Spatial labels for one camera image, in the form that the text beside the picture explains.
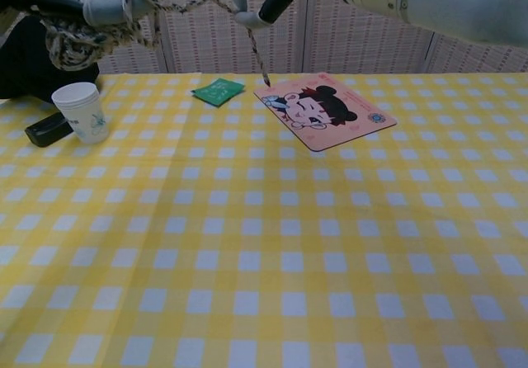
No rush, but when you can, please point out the woven bamboo screen panel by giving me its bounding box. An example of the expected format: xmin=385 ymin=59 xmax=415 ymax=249
xmin=422 ymin=31 xmax=528 ymax=74
xmin=97 ymin=11 xmax=170 ymax=75
xmin=154 ymin=0 xmax=313 ymax=74
xmin=303 ymin=0 xmax=441 ymax=74

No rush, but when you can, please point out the pink cartoon mouse pad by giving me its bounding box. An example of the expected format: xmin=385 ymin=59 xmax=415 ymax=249
xmin=252 ymin=71 xmax=398 ymax=153

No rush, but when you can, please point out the black baseball cap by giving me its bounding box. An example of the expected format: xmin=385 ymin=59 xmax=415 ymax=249
xmin=0 ymin=15 xmax=101 ymax=100

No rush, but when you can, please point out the green packet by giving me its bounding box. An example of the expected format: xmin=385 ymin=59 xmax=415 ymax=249
xmin=190 ymin=77 xmax=245 ymax=107

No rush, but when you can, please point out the beige black braided rope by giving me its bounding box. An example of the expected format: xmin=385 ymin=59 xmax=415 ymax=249
xmin=40 ymin=0 xmax=272 ymax=87

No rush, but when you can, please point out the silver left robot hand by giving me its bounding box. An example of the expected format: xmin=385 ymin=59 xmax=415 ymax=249
xmin=0 ymin=0 xmax=161 ymax=29

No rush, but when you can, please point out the yellow white checked tablecloth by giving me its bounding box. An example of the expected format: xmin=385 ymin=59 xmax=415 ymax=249
xmin=0 ymin=71 xmax=528 ymax=368

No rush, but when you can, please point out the small black case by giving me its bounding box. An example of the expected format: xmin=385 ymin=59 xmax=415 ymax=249
xmin=24 ymin=111 xmax=72 ymax=149

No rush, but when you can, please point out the white paper cup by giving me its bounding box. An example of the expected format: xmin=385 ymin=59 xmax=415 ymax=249
xmin=51 ymin=82 xmax=111 ymax=144

